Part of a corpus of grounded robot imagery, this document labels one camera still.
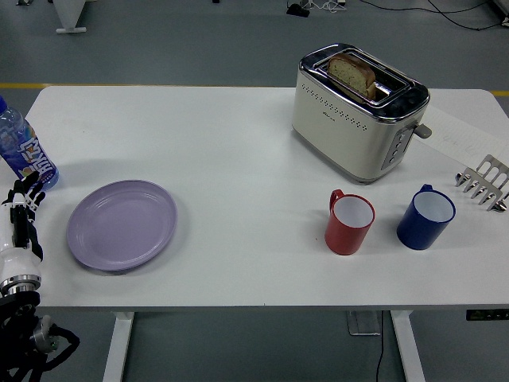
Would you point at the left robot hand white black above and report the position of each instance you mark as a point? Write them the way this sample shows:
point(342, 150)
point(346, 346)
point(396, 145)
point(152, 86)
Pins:
point(16, 258)

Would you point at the purple round plate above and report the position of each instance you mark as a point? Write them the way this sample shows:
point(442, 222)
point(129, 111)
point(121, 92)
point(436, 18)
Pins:
point(121, 227)

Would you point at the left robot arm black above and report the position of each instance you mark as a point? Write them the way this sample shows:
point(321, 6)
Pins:
point(24, 342)

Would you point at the blue drink bottle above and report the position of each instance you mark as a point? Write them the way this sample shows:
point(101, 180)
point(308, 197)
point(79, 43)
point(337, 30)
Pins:
point(24, 147)

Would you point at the white table leg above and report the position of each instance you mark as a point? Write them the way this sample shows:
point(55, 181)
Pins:
point(117, 350)
point(407, 350)

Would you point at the white stand base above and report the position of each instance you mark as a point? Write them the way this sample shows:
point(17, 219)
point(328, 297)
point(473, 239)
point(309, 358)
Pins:
point(69, 16)

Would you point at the red mug white inside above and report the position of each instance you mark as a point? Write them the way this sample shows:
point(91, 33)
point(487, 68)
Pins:
point(344, 238)

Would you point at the cream and chrome toaster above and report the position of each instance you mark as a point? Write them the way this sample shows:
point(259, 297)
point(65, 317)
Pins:
point(338, 139)

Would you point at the grey box under table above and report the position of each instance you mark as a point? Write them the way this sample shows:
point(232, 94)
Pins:
point(364, 323)

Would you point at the black device on floor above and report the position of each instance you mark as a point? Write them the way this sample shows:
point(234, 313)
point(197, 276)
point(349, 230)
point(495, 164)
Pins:
point(298, 10)

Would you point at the brown bread slice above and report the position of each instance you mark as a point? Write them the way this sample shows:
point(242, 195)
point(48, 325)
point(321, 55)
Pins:
point(352, 73)

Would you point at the blue mug white inside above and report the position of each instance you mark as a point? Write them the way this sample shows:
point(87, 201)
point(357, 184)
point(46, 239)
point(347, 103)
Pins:
point(415, 232)

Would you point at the white paper sheet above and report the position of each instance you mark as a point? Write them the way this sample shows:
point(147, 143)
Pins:
point(461, 133)

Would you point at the silver metal toast rack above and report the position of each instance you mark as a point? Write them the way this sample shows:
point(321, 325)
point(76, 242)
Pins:
point(483, 181)

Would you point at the black table control panel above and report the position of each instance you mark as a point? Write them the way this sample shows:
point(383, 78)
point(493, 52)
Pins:
point(487, 314)

